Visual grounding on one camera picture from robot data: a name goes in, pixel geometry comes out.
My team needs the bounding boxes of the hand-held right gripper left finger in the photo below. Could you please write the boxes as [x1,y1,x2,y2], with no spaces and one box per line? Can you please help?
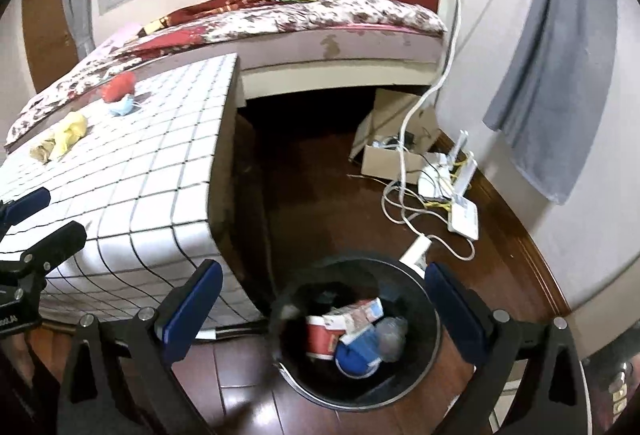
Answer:
[57,259,224,435]

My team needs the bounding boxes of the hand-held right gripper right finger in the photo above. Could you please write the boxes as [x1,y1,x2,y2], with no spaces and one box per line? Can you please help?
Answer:
[424,262,588,435]

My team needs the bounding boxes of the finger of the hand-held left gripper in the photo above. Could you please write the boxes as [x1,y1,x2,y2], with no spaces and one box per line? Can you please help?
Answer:
[0,221,88,291]
[0,187,52,236]

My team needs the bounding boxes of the black trash bin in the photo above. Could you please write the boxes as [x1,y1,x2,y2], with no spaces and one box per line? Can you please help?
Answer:
[270,255,443,411]

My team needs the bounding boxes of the clear plastic cup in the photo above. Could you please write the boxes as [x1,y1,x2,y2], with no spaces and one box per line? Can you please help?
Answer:
[372,315,410,362]

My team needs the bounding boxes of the blue paper cup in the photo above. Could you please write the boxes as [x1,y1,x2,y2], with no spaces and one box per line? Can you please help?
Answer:
[334,332,383,378]

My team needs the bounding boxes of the red paper cup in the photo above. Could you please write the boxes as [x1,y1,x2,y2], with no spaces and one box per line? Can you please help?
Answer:
[305,314,346,361]

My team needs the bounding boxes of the beige crumpled paper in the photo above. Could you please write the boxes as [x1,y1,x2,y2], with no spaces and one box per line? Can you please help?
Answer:
[29,135,58,164]

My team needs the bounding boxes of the white power plug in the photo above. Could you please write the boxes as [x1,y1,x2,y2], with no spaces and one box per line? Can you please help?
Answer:
[399,236,432,268]

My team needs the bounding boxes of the yellow crumpled wrapper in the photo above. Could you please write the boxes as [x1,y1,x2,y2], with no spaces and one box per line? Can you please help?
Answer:
[50,111,91,160]

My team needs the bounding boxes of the flat white modem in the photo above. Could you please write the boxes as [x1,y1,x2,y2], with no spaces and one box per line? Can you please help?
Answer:
[447,197,480,241]

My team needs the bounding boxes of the white appliance with control panel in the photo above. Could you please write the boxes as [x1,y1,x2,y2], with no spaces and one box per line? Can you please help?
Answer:
[490,345,636,435]

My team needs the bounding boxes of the table with checkered cloth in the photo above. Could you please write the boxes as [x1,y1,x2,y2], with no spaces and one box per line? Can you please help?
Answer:
[0,52,266,341]

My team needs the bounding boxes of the blue face mask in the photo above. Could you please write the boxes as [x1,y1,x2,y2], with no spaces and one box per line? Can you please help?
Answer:
[109,95,143,117]

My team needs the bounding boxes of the red crumpled bag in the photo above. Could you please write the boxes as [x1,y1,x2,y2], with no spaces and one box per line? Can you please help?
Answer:
[101,74,138,104]

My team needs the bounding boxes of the cardboard box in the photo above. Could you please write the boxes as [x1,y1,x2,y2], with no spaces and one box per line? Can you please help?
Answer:
[350,87,441,183]

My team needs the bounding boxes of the brown wooden door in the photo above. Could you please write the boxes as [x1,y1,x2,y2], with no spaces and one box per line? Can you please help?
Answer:
[20,0,83,93]

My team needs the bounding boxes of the pink blanket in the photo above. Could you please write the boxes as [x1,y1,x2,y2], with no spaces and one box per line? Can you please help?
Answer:
[95,21,146,50]

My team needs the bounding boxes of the white wooden bed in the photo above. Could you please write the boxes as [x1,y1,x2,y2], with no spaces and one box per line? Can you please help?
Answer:
[5,0,463,150]

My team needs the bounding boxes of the grey tied curtain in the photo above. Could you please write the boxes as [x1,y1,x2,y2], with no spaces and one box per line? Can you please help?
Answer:
[482,0,618,206]

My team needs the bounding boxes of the floral bedsheet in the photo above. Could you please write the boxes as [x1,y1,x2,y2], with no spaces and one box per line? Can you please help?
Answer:
[5,0,448,150]

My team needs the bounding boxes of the white router with cables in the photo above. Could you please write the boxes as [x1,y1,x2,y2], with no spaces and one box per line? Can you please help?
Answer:
[382,0,476,261]

